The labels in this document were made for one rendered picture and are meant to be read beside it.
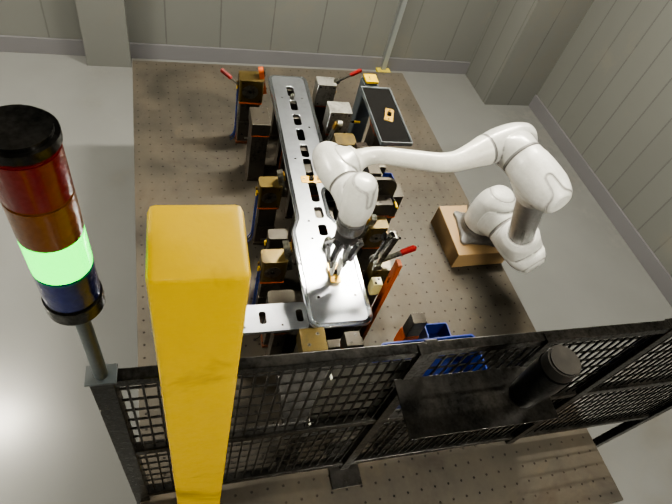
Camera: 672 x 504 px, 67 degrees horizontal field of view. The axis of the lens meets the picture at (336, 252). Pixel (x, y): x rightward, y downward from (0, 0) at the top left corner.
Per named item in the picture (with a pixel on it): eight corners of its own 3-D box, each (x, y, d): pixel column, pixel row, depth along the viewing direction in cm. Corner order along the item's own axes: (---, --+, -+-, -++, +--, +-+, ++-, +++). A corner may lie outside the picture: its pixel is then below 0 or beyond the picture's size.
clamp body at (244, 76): (228, 132, 257) (231, 69, 229) (255, 133, 261) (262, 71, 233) (229, 144, 252) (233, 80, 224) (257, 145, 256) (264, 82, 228)
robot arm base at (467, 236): (484, 208, 245) (490, 201, 241) (496, 247, 233) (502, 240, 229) (450, 205, 241) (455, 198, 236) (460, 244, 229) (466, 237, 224)
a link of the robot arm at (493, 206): (482, 204, 238) (506, 173, 220) (505, 234, 231) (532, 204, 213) (456, 213, 231) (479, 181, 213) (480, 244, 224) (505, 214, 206)
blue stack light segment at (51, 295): (46, 270, 67) (34, 241, 62) (102, 268, 69) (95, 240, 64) (38, 315, 63) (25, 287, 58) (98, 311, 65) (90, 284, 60)
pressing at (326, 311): (261, 75, 243) (261, 72, 242) (307, 78, 250) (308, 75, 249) (309, 330, 164) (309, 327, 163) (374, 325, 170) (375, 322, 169)
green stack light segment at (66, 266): (34, 241, 62) (20, 207, 57) (95, 239, 64) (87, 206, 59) (25, 287, 58) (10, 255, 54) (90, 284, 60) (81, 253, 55)
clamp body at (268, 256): (244, 303, 199) (251, 248, 172) (274, 301, 202) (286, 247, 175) (246, 318, 195) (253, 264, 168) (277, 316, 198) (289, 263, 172)
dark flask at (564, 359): (500, 381, 115) (541, 344, 102) (528, 378, 118) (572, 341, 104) (513, 413, 111) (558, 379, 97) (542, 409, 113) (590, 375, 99)
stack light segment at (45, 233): (20, 207, 57) (4, 166, 53) (87, 206, 59) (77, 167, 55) (10, 255, 54) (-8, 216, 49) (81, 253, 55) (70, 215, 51)
